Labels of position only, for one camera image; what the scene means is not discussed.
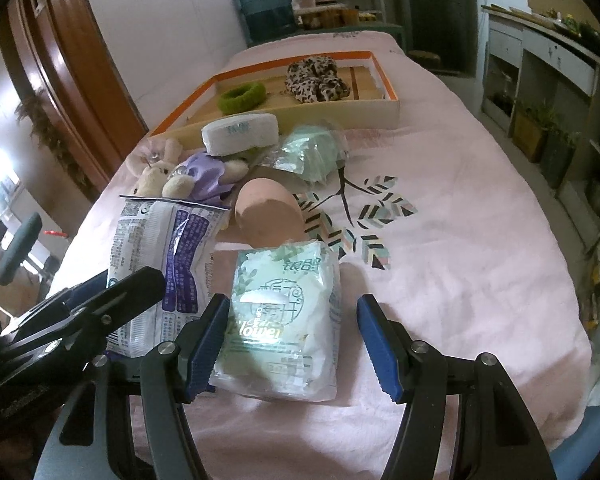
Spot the white kitchen counter cabinet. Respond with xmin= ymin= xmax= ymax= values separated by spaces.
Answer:
xmin=479 ymin=3 xmax=600 ymax=256

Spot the dark refrigerator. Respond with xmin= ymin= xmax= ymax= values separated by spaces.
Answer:
xmin=410 ymin=0 xmax=475 ymax=73

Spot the mint item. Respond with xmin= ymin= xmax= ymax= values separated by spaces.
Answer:
xmin=260 ymin=124 xmax=349 ymax=184

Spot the pink bed sheet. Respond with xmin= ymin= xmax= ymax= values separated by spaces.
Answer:
xmin=49 ymin=29 xmax=594 ymax=480

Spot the plush bunny purple dress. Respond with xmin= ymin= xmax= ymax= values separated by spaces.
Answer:
xmin=125 ymin=138 xmax=249 ymax=206

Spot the green fuzzy scrunchie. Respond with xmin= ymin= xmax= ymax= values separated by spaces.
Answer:
xmin=216 ymin=81 xmax=266 ymax=115

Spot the green flower tissue pack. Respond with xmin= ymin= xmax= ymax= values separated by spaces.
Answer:
xmin=210 ymin=240 xmax=341 ymax=403

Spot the leopard print scrunchie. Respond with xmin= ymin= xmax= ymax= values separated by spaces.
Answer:
xmin=285 ymin=55 xmax=350 ymax=103

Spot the blue water jug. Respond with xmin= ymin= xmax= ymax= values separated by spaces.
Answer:
xmin=233 ymin=0 xmax=298 ymax=47

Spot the brown wooden door frame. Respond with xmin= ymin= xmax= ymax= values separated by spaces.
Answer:
xmin=0 ymin=0 xmax=147 ymax=198

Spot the orange-rimmed cardboard tray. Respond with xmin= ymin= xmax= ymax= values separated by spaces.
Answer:
xmin=148 ymin=49 xmax=401 ymax=148

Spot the pink egg-shaped sponge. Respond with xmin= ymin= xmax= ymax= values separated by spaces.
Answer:
xmin=234 ymin=178 xmax=306 ymax=248

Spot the purple white tissue pack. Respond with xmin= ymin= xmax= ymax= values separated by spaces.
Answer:
xmin=108 ymin=198 xmax=228 ymax=358

